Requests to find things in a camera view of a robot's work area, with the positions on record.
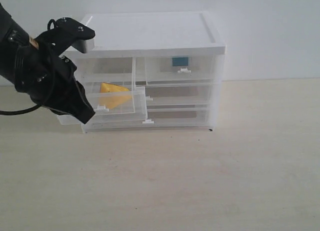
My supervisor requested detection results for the white plastic drawer cabinet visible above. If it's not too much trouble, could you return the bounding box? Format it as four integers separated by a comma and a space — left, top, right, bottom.
65, 11, 226, 131

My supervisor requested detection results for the clear drawer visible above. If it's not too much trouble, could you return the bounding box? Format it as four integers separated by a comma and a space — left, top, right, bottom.
135, 56, 219, 87
56, 57, 148, 126
81, 108, 216, 133
145, 84, 215, 108

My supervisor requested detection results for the yellow cheese wedge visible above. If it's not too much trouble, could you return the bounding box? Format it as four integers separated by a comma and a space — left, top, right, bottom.
99, 82, 132, 110

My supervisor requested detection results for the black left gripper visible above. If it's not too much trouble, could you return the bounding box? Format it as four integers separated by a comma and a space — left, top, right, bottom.
14, 47, 96, 124

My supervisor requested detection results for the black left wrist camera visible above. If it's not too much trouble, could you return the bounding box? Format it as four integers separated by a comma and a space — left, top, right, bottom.
35, 17, 96, 56

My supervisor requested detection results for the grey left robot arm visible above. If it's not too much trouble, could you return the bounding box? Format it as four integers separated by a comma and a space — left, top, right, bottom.
0, 7, 96, 124

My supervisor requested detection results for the clear bottom drawer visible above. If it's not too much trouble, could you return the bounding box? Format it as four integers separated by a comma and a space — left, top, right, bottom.
81, 108, 216, 133

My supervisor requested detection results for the black left camera cable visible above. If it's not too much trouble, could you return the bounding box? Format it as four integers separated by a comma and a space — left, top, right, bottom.
0, 18, 63, 116

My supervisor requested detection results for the white blue pill bottle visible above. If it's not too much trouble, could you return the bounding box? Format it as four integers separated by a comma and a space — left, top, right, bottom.
171, 56, 189, 67

